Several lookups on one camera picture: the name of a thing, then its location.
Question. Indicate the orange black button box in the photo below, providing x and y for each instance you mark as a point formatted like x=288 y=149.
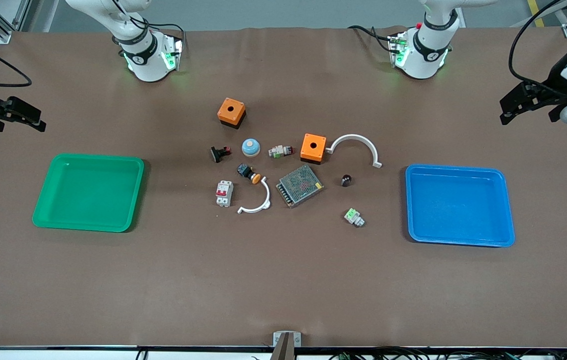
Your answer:
x=226 y=116
x=308 y=153

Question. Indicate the brown table mat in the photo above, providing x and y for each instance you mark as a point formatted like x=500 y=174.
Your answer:
x=283 y=280

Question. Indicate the white green red indicator switch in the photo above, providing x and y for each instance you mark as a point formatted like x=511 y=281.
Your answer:
x=278 y=151

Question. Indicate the green plastic tray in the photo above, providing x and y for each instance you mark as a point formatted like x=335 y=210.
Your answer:
x=88 y=195

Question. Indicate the black red push button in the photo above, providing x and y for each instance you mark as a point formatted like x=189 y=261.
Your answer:
x=217 y=154

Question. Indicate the blue dome button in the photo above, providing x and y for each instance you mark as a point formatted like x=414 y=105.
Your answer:
x=251 y=148

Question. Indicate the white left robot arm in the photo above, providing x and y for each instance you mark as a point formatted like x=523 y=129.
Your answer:
x=426 y=55

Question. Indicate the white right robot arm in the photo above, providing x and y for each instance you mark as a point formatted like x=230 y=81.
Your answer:
x=146 y=60

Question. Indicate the metal mesh power supply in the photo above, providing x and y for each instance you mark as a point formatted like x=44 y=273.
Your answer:
x=299 y=186

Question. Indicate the green white switch module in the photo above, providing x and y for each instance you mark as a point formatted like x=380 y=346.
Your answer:
x=353 y=217

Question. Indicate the black orange emergency stop button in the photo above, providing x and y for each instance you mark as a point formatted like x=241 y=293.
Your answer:
x=244 y=171

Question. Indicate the large white curved clamp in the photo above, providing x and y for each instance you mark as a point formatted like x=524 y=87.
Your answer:
x=353 y=137

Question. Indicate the small white curved clamp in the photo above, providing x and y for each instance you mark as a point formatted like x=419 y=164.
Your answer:
x=266 y=197

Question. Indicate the black cylindrical capacitor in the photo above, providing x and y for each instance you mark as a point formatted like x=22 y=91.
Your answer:
x=347 y=180

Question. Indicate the blue plastic tray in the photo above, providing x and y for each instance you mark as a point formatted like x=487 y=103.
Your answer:
x=458 y=205

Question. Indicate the white red circuit breaker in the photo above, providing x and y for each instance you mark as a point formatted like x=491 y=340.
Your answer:
x=224 y=196

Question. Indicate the grey metal mount bracket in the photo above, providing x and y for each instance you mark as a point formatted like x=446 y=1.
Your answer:
x=287 y=344

